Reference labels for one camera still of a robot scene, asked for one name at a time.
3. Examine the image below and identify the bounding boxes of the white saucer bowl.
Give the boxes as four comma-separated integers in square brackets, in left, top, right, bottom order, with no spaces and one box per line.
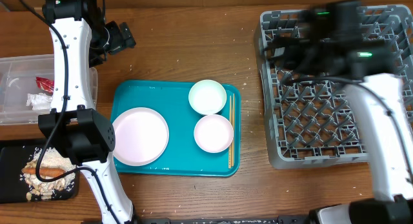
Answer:
[188,79,227,116]

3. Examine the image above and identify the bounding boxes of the grey dishwasher rack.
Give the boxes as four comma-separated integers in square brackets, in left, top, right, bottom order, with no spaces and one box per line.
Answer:
[254,5,412,169]

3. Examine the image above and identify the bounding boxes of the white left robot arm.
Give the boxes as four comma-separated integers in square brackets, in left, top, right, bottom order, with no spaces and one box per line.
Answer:
[38,0,140,223]

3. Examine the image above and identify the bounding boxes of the small white plate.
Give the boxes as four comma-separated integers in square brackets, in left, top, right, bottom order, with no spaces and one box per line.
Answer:
[194,114,234,154]

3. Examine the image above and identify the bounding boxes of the food scraps pile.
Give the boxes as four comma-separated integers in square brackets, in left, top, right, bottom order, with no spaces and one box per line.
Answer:
[21,147,76,200]

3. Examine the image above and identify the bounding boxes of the large white plate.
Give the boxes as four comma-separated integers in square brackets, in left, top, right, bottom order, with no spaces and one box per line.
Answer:
[113,107,169,166]

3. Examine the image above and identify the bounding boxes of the clear plastic storage bin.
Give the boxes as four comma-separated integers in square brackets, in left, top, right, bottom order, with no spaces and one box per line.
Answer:
[0,54,99,126]

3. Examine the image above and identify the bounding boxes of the black waste tray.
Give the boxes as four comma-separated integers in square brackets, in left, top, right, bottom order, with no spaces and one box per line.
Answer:
[0,138,80,205]

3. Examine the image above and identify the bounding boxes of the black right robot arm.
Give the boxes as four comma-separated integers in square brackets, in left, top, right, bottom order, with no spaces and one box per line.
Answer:
[256,0,412,223]

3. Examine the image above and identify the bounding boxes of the white tissue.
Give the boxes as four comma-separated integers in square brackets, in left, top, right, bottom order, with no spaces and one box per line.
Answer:
[26,93,52,110]

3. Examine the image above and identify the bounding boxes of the teal plastic tray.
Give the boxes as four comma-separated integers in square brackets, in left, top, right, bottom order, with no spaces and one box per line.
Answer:
[111,80,241,178]

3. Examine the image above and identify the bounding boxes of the wooden chopstick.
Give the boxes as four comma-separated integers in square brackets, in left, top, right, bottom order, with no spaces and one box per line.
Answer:
[228,96,233,169]
[231,94,235,168]

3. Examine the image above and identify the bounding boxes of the red snack wrapper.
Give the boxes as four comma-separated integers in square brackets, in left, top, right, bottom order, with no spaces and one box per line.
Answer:
[35,77,54,93]

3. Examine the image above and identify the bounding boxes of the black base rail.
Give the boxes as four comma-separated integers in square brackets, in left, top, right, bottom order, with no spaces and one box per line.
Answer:
[141,215,314,224]

